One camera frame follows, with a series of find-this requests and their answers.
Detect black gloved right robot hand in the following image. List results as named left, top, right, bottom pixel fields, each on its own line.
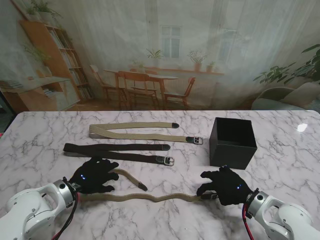
left=196, top=164, right=252, bottom=207

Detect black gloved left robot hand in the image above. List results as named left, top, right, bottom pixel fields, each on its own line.
left=67, top=156, right=120, bottom=195

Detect beige woven belt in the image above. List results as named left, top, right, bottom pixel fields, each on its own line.
left=88, top=121, right=204, bottom=146
left=79, top=168, right=221, bottom=205

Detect black belt storage box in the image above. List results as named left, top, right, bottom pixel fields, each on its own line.
left=208, top=116, right=258, bottom=170

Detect dark brown woven belt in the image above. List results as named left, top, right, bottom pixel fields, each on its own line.
left=62, top=142, right=176, bottom=167

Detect printed room backdrop cloth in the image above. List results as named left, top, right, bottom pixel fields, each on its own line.
left=0, top=0, right=320, bottom=112

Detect right arm red black cables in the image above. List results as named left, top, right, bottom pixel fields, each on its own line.
left=241, top=203, right=256, bottom=240

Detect arm red black cables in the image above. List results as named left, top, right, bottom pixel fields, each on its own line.
left=241, top=203, right=256, bottom=240
left=47, top=193, right=80, bottom=240

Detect left arm red black cables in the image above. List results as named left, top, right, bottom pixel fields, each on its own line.
left=47, top=193, right=80, bottom=240

